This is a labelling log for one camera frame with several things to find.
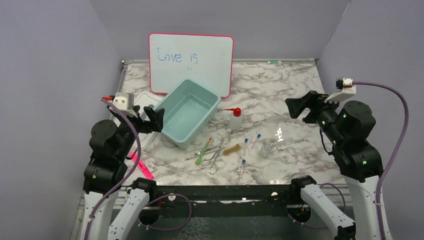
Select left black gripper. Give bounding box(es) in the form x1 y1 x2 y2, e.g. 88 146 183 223
116 104 166 160

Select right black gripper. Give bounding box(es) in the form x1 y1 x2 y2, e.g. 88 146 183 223
286 88 345 146

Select blue capped test tube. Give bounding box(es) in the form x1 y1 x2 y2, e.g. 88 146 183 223
239 159 246 178
242 138 249 157
251 133 261 149

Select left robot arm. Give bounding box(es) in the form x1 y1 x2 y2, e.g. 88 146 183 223
81 102 165 240

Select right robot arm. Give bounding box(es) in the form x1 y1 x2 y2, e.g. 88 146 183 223
285 90 392 240

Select teal plastic bin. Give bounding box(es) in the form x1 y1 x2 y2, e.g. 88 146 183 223
154 79 221 150

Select pink highlighter marker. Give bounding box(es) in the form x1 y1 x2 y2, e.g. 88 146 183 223
137 160 157 180

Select red cap wash bottle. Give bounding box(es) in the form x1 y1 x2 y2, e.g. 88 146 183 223
224 107 243 131

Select metal crucible tongs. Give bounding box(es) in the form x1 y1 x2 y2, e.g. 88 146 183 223
199 131 233 175

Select brown test tube brush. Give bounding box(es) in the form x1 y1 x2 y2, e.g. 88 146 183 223
222 143 243 156

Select pink framed whiteboard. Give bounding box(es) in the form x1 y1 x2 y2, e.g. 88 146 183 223
148 32 235 98

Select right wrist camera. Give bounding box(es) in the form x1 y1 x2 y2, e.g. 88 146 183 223
324 77 357 104

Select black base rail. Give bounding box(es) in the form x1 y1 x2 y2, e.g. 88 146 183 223
139 184 311 220

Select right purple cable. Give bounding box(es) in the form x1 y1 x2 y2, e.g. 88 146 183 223
352 81 410 240

